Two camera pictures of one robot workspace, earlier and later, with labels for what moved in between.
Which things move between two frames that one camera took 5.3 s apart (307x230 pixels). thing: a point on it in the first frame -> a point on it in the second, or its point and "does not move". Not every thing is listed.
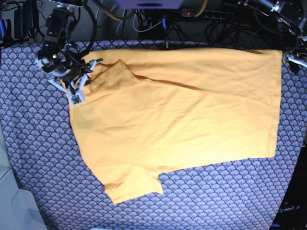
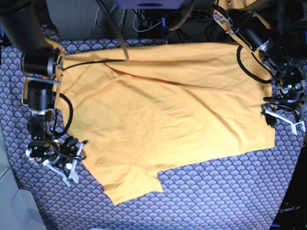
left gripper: (69, 75) -> (61, 155)
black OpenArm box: (292, 213) does not move
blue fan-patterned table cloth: (48, 163) does not move
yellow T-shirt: (145, 111) does not move
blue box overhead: (149, 4) does not move
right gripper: (293, 62) -> (286, 107)
